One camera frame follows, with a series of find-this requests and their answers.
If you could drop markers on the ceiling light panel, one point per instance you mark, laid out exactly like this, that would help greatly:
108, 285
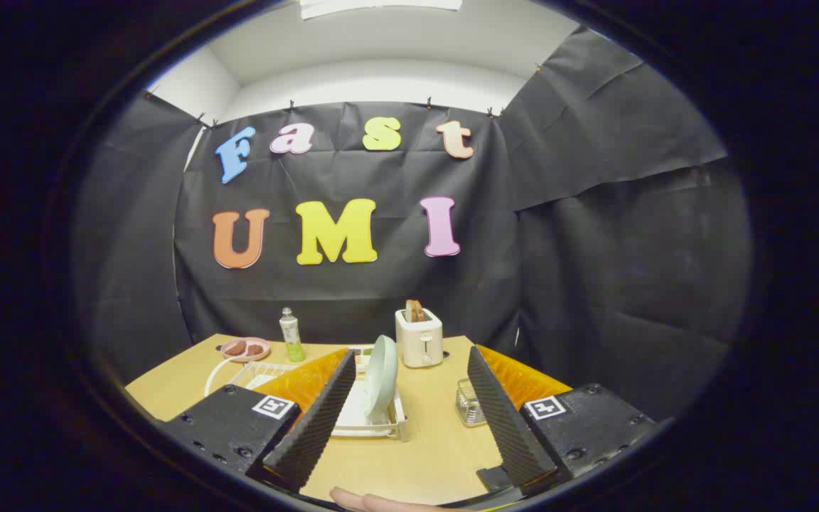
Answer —
381, 6

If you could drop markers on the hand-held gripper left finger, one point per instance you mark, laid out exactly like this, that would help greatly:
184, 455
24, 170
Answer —
317, 419

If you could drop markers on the clear bottle with green liquid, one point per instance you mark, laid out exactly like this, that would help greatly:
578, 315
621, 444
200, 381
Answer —
291, 338

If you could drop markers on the cream toaster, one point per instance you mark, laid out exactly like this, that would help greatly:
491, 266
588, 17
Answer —
420, 341

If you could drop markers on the light green plate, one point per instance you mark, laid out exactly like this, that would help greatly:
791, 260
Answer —
381, 377

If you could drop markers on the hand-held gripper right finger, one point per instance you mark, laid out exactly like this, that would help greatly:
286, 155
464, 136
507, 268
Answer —
505, 419

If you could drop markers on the toast slice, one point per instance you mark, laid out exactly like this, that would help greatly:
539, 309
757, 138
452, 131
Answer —
415, 311

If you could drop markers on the black backdrop cloth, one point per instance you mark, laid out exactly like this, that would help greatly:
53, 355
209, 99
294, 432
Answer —
594, 249

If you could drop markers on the pink plate with food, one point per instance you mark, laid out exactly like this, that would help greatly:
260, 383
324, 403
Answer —
246, 349

